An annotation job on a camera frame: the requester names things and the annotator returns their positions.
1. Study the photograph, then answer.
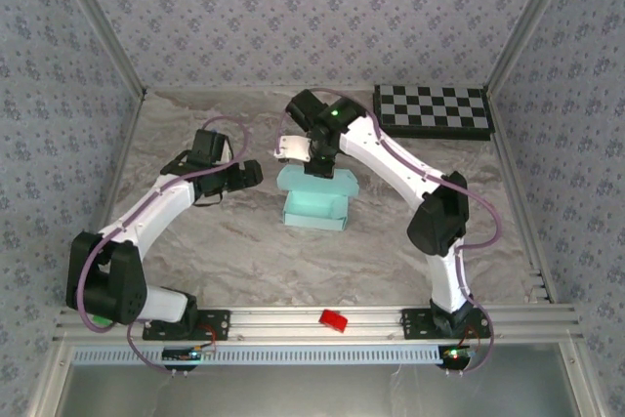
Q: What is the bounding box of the light blue paper box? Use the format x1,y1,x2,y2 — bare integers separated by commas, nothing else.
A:
276,166,361,231

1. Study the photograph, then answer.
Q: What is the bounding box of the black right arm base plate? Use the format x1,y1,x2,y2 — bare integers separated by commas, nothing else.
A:
399,308,492,340

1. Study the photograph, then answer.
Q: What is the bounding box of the wide aluminium mounting rail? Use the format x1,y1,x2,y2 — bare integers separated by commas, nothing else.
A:
52,304,585,345

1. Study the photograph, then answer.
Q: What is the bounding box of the grey slotted cable duct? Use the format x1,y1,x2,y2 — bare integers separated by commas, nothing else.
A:
71,344,455,365

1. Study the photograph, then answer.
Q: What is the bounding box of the black and grey checkerboard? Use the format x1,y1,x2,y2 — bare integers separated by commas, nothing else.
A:
373,83,495,143

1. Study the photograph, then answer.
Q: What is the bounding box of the red plastic block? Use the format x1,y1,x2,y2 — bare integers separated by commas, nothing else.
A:
317,309,349,333

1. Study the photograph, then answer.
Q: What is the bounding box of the aluminium frame post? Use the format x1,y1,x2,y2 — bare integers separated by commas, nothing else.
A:
48,0,148,96
486,0,583,94

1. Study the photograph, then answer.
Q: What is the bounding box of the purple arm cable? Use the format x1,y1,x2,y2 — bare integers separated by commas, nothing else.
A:
275,87,504,378
77,116,251,377

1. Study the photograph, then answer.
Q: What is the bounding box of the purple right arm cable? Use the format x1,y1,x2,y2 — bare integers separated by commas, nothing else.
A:
275,87,504,378

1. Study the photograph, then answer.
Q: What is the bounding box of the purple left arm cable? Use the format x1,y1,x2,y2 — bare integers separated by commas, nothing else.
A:
77,116,251,377

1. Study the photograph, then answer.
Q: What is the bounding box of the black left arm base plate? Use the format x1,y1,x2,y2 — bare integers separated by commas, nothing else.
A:
142,308,231,342

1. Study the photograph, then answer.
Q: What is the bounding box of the aluminium table side rail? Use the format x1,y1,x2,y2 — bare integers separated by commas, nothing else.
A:
487,92,559,305
75,92,148,307

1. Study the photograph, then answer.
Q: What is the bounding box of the grey metal panel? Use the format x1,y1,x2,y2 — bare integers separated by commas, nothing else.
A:
62,362,582,417

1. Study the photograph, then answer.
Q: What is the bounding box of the aluminium table end rail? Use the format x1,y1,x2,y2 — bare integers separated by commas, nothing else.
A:
144,84,489,95

